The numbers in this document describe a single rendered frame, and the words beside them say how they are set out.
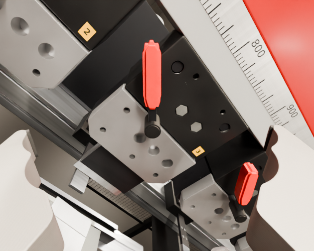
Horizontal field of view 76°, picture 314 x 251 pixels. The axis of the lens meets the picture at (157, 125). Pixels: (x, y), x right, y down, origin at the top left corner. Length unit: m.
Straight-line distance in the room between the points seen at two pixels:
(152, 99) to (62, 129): 0.46
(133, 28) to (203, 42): 0.55
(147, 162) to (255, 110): 0.16
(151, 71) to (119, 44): 0.59
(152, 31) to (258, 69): 0.55
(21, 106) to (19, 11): 0.42
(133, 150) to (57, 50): 0.15
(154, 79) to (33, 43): 0.13
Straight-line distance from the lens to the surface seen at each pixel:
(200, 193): 0.35
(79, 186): 0.47
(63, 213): 0.43
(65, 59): 0.24
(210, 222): 0.42
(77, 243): 0.43
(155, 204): 0.80
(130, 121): 0.25
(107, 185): 0.39
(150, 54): 0.19
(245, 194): 0.31
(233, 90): 0.26
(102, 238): 0.50
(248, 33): 0.25
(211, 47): 0.24
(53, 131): 0.66
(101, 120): 0.26
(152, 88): 0.20
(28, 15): 0.25
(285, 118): 0.31
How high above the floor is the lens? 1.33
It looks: 17 degrees down
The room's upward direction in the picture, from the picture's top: 53 degrees clockwise
